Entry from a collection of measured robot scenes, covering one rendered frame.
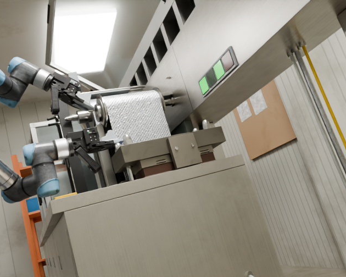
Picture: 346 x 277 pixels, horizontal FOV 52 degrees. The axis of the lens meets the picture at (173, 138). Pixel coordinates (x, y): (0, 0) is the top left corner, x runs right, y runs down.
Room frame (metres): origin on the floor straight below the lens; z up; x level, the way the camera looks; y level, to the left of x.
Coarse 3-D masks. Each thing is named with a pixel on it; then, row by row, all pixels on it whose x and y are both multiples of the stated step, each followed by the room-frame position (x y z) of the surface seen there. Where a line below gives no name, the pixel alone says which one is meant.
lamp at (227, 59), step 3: (228, 51) 1.06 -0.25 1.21; (225, 54) 1.08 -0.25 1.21; (228, 54) 1.06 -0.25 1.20; (222, 57) 1.10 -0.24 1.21; (225, 57) 1.08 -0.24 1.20; (228, 57) 1.07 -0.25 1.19; (222, 60) 1.10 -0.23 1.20; (225, 60) 1.09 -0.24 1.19; (228, 60) 1.07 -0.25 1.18; (231, 60) 1.06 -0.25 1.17; (225, 63) 1.09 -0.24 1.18; (228, 63) 1.08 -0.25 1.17; (231, 63) 1.07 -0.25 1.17; (225, 66) 1.10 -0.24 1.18; (228, 66) 1.08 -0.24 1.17; (231, 66) 1.07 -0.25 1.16; (225, 69) 1.10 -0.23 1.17
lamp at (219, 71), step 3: (219, 60) 1.12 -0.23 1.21; (216, 63) 1.13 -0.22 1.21; (219, 63) 1.12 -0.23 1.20; (216, 66) 1.14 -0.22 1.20; (219, 66) 1.13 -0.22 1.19; (216, 69) 1.14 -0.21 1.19; (219, 69) 1.13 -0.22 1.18; (222, 69) 1.12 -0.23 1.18; (216, 72) 1.15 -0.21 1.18; (219, 72) 1.14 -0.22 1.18; (222, 72) 1.12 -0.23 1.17; (216, 75) 1.16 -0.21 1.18; (219, 75) 1.14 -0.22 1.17; (219, 78) 1.15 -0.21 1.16
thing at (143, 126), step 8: (136, 112) 1.37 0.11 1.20; (144, 112) 1.39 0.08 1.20; (152, 112) 1.40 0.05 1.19; (160, 112) 1.42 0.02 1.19; (112, 120) 1.33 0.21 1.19; (120, 120) 1.34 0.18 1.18; (128, 120) 1.36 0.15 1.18; (136, 120) 1.37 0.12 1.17; (144, 120) 1.38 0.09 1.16; (152, 120) 1.40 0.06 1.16; (160, 120) 1.41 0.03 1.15; (112, 128) 1.33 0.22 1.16; (120, 128) 1.34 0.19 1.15; (128, 128) 1.35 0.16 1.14; (136, 128) 1.37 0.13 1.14; (144, 128) 1.38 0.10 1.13; (152, 128) 1.39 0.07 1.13; (160, 128) 1.41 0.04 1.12; (168, 128) 1.42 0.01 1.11; (120, 136) 1.34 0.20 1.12; (136, 136) 1.36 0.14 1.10; (144, 136) 1.38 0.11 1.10; (152, 136) 1.39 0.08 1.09; (160, 136) 1.41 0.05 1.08
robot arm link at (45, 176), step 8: (32, 168) 1.19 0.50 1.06; (40, 168) 1.17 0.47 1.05; (48, 168) 1.18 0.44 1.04; (32, 176) 1.19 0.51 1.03; (40, 176) 1.17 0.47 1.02; (48, 176) 1.18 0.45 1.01; (56, 176) 1.21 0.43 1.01; (24, 184) 1.20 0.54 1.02; (32, 184) 1.18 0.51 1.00; (40, 184) 1.17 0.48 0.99; (48, 184) 1.18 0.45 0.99; (56, 184) 1.20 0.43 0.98; (32, 192) 1.21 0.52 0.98; (40, 192) 1.18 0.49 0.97; (48, 192) 1.18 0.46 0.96; (56, 192) 1.20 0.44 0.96
